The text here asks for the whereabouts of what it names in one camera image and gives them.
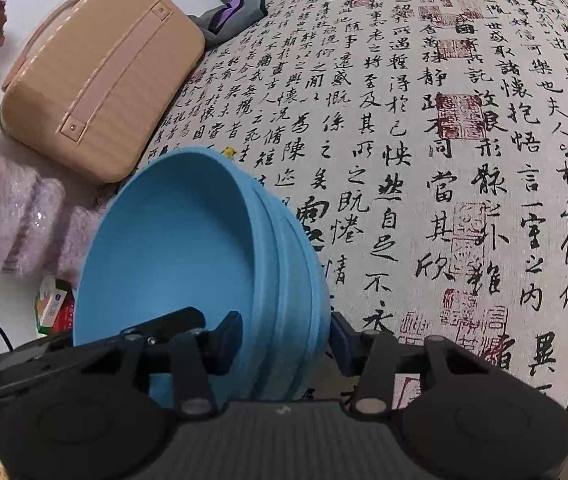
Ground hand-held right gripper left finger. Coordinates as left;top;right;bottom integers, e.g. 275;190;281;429
81;311;243;420

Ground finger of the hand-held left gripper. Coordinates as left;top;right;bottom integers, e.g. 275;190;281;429
120;306;206;347

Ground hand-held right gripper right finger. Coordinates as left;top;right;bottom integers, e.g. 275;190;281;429
330;311;492;420

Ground blue bowl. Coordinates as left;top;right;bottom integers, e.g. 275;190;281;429
261;187;334;396
236;162;316;401
73;146;277;403

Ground red box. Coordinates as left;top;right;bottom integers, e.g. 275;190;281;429
56;300;76;335

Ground white green medicine box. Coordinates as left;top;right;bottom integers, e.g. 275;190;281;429
34;277;72;336

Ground pale purple textured vase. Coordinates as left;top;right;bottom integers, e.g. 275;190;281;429
0;142;102;288

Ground calligraphy printed tablecloth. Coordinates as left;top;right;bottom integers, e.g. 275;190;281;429
134;0;568;480

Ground pink hard case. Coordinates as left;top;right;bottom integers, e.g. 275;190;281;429
0;0;206;183

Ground purple grey cloth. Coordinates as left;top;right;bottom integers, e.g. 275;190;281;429
189;0;267;51

